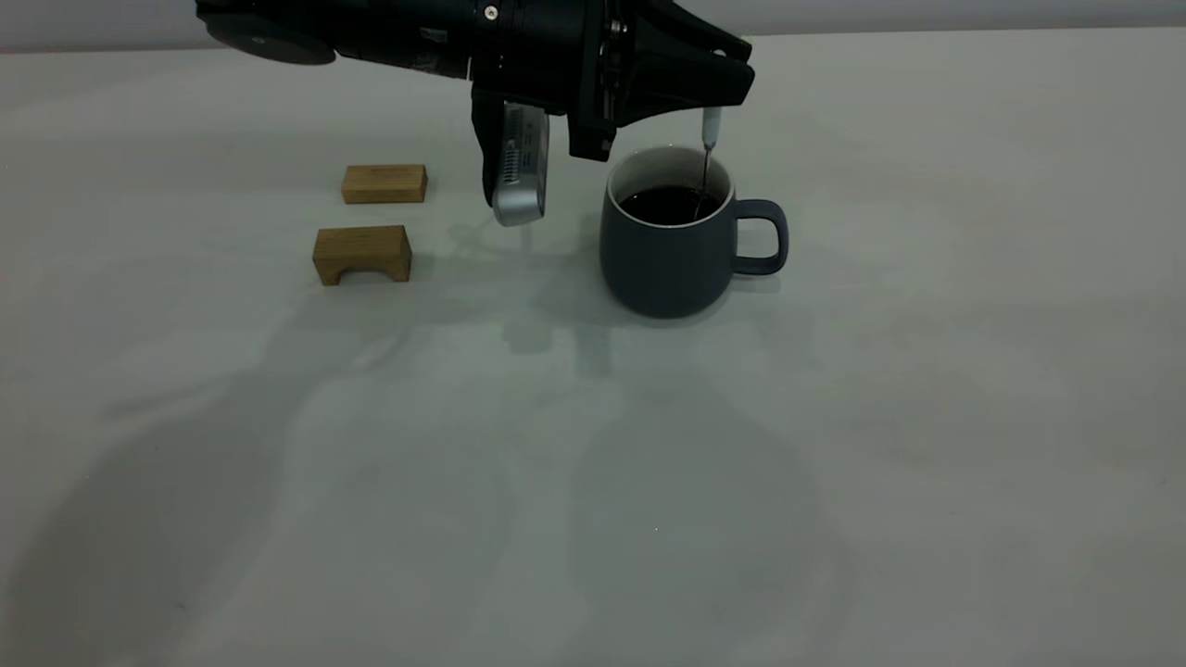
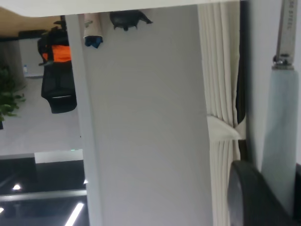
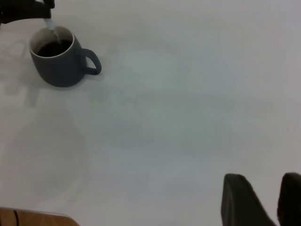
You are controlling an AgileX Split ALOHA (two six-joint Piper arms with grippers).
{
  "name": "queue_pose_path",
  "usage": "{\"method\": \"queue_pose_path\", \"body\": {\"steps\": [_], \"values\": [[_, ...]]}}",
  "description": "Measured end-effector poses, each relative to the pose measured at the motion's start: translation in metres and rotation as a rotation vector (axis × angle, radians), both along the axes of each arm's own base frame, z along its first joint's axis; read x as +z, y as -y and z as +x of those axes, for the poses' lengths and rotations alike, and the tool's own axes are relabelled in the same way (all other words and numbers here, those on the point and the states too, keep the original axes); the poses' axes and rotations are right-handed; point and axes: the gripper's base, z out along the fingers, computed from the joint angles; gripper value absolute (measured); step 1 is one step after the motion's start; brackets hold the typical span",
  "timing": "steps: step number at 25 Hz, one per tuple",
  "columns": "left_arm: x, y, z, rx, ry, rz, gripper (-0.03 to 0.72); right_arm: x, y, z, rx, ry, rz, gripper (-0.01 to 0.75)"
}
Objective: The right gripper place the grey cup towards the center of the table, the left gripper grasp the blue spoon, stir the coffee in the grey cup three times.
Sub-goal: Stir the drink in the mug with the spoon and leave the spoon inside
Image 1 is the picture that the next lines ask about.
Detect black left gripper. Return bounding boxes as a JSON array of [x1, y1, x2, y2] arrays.
[[468, 0, 757, 163]]

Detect spoon with pale blue handle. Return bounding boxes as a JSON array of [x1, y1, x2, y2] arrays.
[[693, 106, 724, 223]]

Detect dark grey mug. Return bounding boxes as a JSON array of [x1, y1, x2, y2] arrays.
[[599, 146, 790, 321]]

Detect black coffee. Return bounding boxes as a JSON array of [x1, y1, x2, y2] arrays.
[[619, 187, 722, 228]]

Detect flat wooden block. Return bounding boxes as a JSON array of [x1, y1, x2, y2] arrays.
[[341, 165, 429, 206]]

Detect arched wooden block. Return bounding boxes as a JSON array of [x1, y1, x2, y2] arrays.
[[312, 225, 413, 287]]

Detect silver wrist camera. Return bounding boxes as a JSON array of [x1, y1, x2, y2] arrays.
[[473, 88, 551, 229]]

